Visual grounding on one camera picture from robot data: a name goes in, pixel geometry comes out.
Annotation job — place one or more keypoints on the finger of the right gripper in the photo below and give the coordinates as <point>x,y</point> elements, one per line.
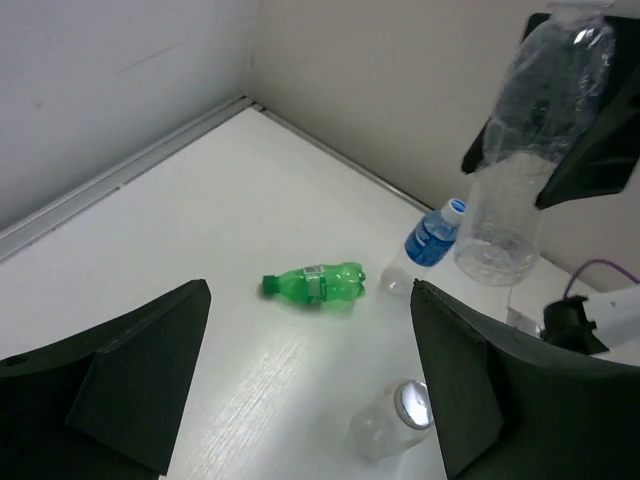
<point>474,154</point>
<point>604,157</point>

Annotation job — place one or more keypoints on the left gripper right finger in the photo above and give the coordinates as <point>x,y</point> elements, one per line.
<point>509,405</point>

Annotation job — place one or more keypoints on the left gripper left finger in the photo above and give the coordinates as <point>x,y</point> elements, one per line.
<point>106,403</point>

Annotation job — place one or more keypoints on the red label clear bottle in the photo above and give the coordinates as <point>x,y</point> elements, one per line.
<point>549,97</point>

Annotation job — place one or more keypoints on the blue label water bottle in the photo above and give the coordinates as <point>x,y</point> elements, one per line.
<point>425,246</point>

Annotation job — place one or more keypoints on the aluminium frame rail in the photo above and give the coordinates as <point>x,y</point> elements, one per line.
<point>46,220</point>

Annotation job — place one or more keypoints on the clear jar silver lid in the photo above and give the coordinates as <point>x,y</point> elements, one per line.
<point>396,420</point>

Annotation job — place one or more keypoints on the green plastic bottle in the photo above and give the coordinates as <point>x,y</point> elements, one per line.
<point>317,289</point>

